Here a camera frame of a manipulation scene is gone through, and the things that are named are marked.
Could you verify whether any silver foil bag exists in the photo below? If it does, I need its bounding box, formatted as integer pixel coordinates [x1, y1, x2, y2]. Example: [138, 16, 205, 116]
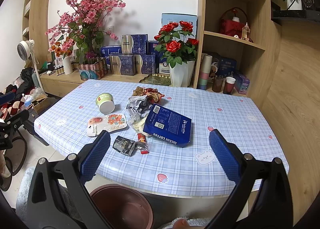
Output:
[126, 95, 151, 117]

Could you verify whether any red rose plant white pot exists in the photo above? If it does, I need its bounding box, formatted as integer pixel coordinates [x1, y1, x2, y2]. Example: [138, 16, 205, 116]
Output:
[154, 21, 199, 87]

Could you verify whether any black foil wrapper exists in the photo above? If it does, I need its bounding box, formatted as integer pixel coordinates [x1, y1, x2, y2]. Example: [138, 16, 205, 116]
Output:
[113, 136, 136, 156]

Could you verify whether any small purple box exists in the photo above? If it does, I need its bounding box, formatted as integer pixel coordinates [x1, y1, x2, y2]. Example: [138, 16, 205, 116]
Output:
[234, 73, 250, 94]

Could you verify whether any green white paper cup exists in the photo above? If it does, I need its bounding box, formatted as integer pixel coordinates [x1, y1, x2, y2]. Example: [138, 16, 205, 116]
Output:
[95, 93, 115, 115]

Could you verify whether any blue luckin coffee bag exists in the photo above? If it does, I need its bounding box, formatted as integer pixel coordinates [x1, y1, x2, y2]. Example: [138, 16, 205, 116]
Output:
[143, 104, 191, 148]

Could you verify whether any orange flowers white vase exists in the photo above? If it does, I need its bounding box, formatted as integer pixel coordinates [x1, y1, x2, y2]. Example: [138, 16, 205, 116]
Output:
[49, 39, 74, 75]

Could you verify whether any red paper cup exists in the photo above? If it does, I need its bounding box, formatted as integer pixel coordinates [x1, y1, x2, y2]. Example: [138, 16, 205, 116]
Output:
[223, 77, 236, 95]

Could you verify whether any brown red paper bag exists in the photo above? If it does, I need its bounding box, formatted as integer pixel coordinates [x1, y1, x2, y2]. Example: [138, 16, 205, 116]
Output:
[132, 86, 164, 104]

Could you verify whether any floral snack wrapper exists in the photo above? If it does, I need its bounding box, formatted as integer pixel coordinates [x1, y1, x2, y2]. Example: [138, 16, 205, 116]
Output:
[86, 113, 127, 137]

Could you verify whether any striped tin box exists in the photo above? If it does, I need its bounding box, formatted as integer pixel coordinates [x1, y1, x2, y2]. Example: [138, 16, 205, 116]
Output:
[79, 57, 108, 81]

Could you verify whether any red gift basket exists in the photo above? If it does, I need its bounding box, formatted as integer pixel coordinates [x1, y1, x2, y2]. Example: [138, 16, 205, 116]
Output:
[219, 7, 248, 39]

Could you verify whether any clear plastic wrapper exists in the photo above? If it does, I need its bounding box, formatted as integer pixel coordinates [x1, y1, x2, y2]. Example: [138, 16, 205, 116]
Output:
[127, 113, 146, 133]

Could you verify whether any white desk fan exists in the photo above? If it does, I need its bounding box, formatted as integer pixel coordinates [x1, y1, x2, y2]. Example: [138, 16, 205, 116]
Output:
[17, 40, 44, 91]

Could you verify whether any wooden shelf unit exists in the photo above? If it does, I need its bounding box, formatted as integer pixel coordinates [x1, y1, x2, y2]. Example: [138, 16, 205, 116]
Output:
[197, 0, 281, 108]

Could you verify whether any stack of pastel cups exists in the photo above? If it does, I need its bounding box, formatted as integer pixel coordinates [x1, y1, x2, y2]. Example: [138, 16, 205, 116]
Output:
[197, 54, 212, 90]

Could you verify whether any brown round trash bin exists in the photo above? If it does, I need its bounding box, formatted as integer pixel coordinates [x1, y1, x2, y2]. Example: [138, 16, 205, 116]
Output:
[90, 184, 153, 229]

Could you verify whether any pink cherry blossom plant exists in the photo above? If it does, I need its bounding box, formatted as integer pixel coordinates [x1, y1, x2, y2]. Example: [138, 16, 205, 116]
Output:
[46, 0, 126, 64]

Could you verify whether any gold green tray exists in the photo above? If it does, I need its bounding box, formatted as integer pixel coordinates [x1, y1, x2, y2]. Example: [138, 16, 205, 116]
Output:
[139, 73, 171, 86]

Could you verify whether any blue plaid tablecloth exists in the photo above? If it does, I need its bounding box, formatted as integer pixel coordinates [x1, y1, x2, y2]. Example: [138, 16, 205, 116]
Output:
[34, 80, 289, 198]

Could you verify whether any blue silver gift box right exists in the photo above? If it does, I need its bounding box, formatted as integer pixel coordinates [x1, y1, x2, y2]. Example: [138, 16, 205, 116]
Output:
[135, 55, 156, 74]

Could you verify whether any pile of clothes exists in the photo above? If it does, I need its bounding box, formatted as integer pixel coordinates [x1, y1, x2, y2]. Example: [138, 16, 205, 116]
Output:
[1, 67, 48, 123]

